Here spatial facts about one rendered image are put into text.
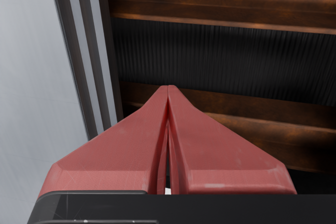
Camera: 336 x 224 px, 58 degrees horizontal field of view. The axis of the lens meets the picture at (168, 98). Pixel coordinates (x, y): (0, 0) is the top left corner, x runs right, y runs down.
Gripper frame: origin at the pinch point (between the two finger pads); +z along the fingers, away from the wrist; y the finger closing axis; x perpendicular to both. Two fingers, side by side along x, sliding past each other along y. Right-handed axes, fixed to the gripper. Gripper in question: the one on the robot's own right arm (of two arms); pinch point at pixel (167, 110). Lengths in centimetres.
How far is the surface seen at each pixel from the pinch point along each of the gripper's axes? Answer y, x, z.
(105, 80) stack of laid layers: 5.5, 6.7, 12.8
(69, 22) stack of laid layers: 7.0, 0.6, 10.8
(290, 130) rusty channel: -17.6, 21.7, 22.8
